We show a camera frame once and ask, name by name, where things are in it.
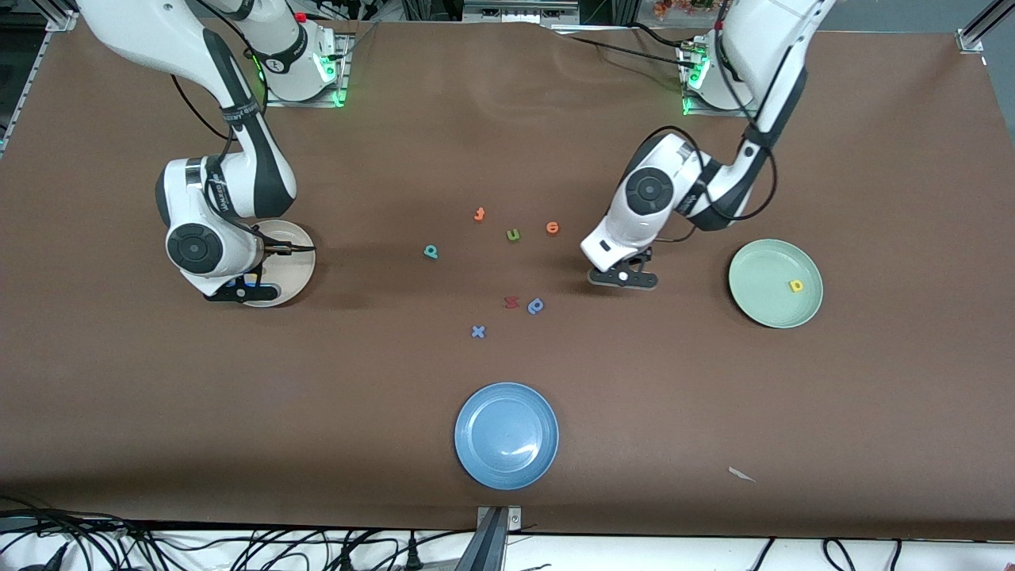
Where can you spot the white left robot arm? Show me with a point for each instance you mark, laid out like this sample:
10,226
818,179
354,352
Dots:
761,47

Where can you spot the orange artificial flowers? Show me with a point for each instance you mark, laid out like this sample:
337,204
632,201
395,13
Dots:
682,6

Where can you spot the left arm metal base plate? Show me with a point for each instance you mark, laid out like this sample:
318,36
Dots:
706,112

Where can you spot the green plate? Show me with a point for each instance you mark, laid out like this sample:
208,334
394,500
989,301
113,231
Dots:
765,297

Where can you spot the black power plug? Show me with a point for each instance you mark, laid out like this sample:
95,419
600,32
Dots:
412,553
346,559

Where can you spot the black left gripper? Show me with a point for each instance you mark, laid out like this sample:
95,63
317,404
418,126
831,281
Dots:
634,260

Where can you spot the beige brown plate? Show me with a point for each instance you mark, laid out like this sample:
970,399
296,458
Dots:
297,274

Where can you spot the grey metal frame piece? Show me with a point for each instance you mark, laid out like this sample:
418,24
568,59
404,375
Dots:
519,12

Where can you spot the metal bracket with black post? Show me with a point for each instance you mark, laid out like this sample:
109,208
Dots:
496,539

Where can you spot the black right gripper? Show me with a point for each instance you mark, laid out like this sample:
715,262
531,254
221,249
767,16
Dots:
272,249

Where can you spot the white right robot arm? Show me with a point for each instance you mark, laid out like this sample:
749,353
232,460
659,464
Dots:
238,182

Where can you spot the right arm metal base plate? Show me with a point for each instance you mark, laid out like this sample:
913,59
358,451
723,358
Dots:
342,71

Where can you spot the blue plate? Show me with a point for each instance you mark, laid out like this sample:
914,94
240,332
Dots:
506,436

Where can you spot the blue foam letter p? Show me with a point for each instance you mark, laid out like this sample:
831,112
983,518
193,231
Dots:
536,306

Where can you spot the small white paper scrap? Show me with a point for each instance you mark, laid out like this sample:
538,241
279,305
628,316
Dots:
741,474

